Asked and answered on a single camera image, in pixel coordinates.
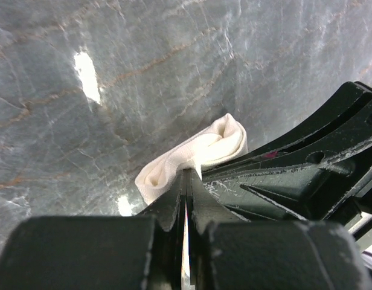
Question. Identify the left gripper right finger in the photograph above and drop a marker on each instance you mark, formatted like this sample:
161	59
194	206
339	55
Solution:
217	240

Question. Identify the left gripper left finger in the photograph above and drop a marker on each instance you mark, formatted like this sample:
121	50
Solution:
160	238

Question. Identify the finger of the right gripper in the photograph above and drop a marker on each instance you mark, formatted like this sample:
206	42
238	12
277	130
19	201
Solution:
346	102
328	179

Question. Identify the white cloth napkin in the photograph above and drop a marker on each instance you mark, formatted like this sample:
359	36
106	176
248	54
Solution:
224	140

